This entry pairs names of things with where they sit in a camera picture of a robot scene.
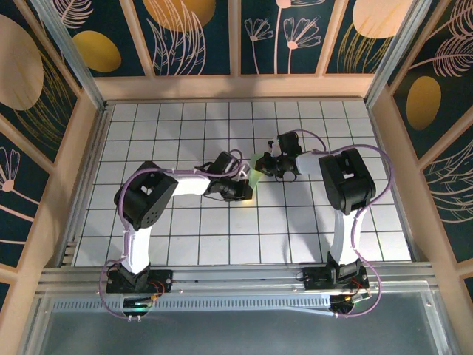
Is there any light green paper sheet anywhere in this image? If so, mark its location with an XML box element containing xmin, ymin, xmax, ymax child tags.
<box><xmin>249</xmin><ymin>152</ymin><xmax>268</xmax><ymax>190</ymax></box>

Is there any translucent grey acrylic panel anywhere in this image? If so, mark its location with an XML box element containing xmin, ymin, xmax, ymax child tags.
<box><xmin>21</xmin><ymin>291</ymin><xmax>456</xmax><ymax>355</ymax></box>

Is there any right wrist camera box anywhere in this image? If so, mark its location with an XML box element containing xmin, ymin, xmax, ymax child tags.
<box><xmin>266</xmin><ymin>132</ymin><xmax>303</xmax><ymax>157</ymax></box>

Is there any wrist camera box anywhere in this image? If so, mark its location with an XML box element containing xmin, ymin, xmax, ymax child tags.
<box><xmin>266</xmin><ymin>132</ymin><xmax>303</xmax><ymax>157</ymax></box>
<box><xmin>214</xmin><ymin>150</ymin><xmax>251</xmax><ymax>178</ymax></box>

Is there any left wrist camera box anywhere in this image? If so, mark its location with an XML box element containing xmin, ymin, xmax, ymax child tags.
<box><xmin>214</xmin><ymin>150</ymin><xmax>251</xmax><ymax>178</ymax></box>

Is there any aluminium mounting rail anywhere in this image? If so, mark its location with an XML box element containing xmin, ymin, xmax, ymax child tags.
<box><xmin>36</xmin><ymin>263</ymin><xmax>437</xmax><ymax>297</ymax></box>

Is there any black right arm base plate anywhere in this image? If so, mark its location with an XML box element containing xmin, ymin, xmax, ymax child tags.
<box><xmin>302</xmin><ymin>266</ymin><xmax>370</xmax><ymax>291</ymax></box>

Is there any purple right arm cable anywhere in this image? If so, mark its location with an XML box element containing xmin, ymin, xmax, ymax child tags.
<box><xmin>295</xmin><ymin>129</ymin><xmax>395</xmax><ymax>320</ymax></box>

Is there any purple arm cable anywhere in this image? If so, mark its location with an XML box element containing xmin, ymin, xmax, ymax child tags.
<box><xmin>96</xmin><ymin>148</ymin><xmax>245</xmax><ymax>320</ymax></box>
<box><xmin>295</xmin><ymin>129</ymin><xmax>395</xmax><ymax>320</ymax></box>

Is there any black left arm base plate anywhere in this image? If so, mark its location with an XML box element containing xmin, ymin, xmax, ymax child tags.
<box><xmin>106</xmin><ymin>269</ymin><xmax>174</xmax><ymax>294</ymax></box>

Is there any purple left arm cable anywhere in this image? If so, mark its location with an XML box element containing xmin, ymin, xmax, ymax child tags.
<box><xmin>96</xmin><ymin>148</ymin><xmax>245</xmax><ymax>320</ymax></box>

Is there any slotted grey cable duct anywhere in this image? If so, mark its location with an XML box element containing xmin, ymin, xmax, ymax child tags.
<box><xmin>51</xmin><ymin>298</ymin><xmax>332</xmax><ymax>312</ymax></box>

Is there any red orange wire bundle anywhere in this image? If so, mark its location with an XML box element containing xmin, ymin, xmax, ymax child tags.
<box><xmin>147</xmin><ymin>280</ymin><xmax>166</xmax><ymax>300</ymax></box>
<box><xmin>346</xmin><ymin>277</ymin><xmax>371</xmax><ymax>297</ymax></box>

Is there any aluminium corner post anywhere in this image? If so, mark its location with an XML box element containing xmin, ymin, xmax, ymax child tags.
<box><xmin>364</xmin><ymin>0</ymin><xmax>435</xmax><ymax>108</ymax></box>
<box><xmin>29</xmin><ymin>0</ymin><xmax>110</xmax><ymax>112</ymax></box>

